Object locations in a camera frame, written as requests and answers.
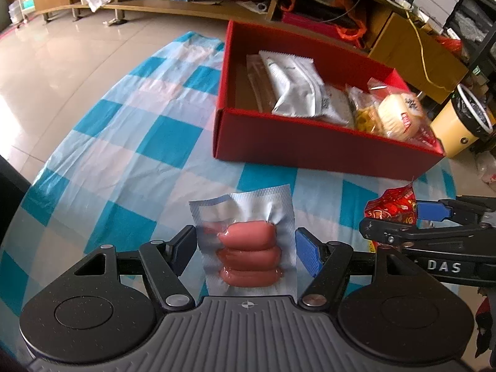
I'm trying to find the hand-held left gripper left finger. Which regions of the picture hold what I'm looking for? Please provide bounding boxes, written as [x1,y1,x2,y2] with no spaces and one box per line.
[73,225,197,311]

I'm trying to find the vacuum-packed sausage packet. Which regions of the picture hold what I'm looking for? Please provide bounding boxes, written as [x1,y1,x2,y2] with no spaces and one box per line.
[188,184,299,300]

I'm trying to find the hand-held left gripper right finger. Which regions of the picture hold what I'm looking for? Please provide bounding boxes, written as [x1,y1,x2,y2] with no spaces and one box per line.
[295,228,412,308]

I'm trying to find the blue white checkered tablecloth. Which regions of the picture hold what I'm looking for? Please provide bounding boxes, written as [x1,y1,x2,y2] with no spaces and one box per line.
[0,31,483,362]

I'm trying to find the wooden television stand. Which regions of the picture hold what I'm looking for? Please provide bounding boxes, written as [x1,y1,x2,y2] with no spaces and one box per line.
[15,0,470,105]

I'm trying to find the red snack packet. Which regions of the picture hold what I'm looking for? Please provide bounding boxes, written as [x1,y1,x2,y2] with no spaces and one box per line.
[363,185,420,253]

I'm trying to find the white plastic bag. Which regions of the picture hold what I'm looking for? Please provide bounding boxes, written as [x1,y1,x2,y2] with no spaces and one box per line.
[476,154,496,191]

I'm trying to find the round bun packet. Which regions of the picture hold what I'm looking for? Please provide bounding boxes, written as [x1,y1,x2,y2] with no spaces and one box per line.
[367,78,438,148]

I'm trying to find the yellow cable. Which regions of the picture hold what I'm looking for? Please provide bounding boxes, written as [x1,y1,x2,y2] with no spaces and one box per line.
[401,6,447,91]

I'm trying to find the dark red patterned cloth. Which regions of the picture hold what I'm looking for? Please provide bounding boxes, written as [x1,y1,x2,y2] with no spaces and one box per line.
[475,290,496,372]

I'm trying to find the orange plastic bag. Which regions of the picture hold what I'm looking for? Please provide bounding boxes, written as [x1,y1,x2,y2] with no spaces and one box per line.
[280,0,368,40]

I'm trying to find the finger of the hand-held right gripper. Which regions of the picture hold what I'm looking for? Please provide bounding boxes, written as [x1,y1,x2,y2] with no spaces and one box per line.
[416,196,496,224]
[359,216,486,247]

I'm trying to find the silver snack packet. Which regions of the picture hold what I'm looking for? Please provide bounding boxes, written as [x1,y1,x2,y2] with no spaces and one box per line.
[321,84,356,126]
[258,50,325,117]

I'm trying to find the red cardboard box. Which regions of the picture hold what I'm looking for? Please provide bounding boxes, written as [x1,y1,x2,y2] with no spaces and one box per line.
[212,20,446,181]

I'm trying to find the waffle packet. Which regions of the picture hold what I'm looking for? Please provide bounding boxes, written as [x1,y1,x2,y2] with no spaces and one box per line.
[346,84,384,135]

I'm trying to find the yellow trash bin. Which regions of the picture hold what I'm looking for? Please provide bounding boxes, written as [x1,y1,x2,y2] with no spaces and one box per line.
[429,84,495,159]

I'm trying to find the brown bread packet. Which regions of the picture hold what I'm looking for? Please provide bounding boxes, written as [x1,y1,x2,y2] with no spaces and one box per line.
[246,53,277,112]

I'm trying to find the black storage rack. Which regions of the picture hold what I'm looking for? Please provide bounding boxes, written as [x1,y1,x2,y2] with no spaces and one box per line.
[442,0,496,98]

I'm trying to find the flat magenta box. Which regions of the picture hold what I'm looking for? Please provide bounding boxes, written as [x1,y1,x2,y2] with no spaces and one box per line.
[281,10,350,29]

